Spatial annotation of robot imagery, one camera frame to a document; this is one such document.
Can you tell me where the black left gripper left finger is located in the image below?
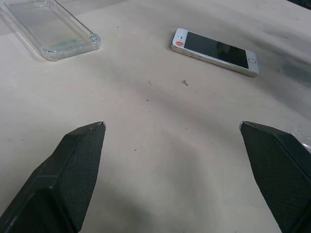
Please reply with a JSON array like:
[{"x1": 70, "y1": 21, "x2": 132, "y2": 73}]
[{"x1": 0, "y1": 120, "x2": 107, "y2": 233}]

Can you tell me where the clear plastic phone case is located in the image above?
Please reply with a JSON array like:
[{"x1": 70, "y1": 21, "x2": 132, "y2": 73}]
[{"x1": 0, "y1": 0, "x2": 102, "y2": 63}]

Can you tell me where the black rectangular bar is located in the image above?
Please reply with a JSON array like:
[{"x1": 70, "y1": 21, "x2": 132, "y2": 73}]
[{"x1": 170, "y1": 28, "x2": 260, "y2": 78}]

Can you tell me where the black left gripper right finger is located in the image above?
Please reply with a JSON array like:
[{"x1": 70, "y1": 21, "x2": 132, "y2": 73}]
[{"x1": 239, "y1": 120, "x2": 311, "y2": 233}]

